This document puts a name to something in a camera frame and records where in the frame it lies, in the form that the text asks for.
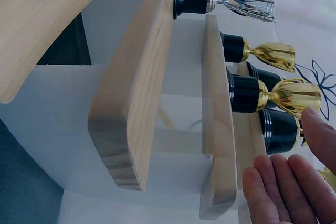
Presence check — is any person's right hand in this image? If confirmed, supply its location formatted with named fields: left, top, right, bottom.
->
left=242, top=106, right=336, bottom=224

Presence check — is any gold trophy with black base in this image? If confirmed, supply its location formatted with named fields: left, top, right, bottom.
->
left=246, top=61, right=286, bottom=108
left=259, top=107, right=308, bottom=156
left=226, top=66, right=322, bottom=119
left=219, top=31, right=298, bottom=74

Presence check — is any light wooden shelf board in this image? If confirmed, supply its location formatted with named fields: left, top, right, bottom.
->
left=233, top=61, right=268, bottom=224
left=0, top=0, right=124, bottom=104
left=88, top=0, right=177, bottom=191
left=199, top=14, right=237, bottom=220

